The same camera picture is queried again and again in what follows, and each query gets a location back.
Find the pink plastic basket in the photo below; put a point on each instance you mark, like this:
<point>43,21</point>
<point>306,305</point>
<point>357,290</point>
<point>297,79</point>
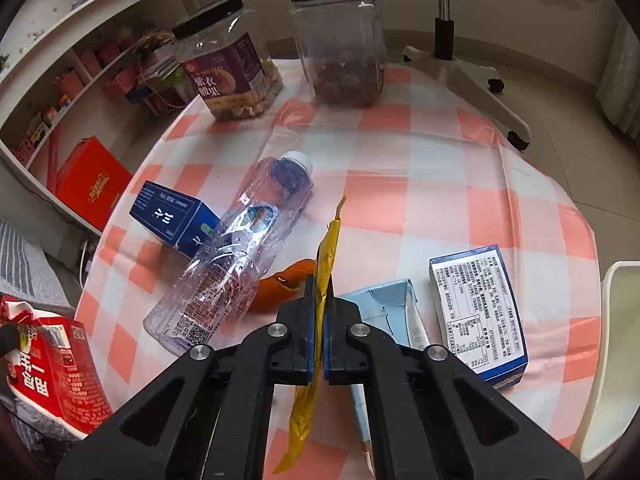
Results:
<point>122,82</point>

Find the purple label nut jar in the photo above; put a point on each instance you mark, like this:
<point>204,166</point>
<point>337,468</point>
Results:
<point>225,70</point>

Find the beige curtain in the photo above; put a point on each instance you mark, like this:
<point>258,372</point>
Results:
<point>622,80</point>

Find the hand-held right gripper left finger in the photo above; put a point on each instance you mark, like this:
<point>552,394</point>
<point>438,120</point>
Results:
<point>311,330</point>

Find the grey striped cloth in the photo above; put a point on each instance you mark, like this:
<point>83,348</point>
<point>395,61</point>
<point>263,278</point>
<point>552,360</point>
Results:
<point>25,265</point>

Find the white plastic bin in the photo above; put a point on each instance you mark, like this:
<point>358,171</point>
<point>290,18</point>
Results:
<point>615,360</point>

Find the red white snack bag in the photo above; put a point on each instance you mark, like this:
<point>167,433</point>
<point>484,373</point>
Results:
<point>65,375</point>

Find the yellow snack wrapper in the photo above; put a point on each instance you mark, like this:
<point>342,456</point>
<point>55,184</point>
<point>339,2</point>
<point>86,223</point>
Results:
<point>327,250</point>

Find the light blue milk carton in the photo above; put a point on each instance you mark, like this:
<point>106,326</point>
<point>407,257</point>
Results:
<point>390,305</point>

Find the clear plastic bottle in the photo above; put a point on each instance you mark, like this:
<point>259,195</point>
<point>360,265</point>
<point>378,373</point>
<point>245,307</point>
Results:
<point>225,260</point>

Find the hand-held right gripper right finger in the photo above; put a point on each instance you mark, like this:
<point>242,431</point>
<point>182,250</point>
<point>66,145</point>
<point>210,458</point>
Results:
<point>330,340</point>

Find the white office chair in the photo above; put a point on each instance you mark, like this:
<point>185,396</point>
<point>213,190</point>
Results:
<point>450,60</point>

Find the clear jar with black lid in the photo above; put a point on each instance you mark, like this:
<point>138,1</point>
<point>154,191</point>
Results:
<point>340,45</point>

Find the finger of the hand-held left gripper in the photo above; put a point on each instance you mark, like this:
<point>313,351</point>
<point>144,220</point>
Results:
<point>12,339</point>

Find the white label blue box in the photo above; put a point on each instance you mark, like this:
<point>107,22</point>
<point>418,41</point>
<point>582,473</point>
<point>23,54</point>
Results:
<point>475,310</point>

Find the orange peel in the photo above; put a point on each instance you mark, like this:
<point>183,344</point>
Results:
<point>280,290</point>

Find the pile of papers and boxes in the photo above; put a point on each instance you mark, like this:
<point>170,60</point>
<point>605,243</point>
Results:
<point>160,70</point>

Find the dark blue carton box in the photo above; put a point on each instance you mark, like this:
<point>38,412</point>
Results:
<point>165,210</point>

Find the white wall shelf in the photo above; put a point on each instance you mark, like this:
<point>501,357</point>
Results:
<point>30,75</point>

